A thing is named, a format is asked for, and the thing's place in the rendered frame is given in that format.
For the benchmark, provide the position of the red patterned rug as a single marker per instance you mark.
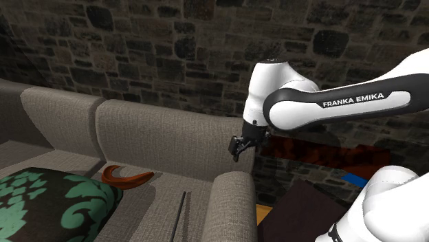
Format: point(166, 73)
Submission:
point(321, 155)

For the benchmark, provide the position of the grey fabric sofa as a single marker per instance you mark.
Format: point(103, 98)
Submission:
point(167, 140)

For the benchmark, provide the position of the thin black stick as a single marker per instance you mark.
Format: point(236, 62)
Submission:
point(177, 216)

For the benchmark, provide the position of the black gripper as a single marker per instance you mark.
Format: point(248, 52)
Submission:
point(254, 132)

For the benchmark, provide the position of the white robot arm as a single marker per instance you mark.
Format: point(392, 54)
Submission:
point(335, 115)

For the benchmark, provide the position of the dark robot stand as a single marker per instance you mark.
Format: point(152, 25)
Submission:
point(298, 218)

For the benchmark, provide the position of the green and black patterned cushion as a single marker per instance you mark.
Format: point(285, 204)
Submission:
point(43, 204)

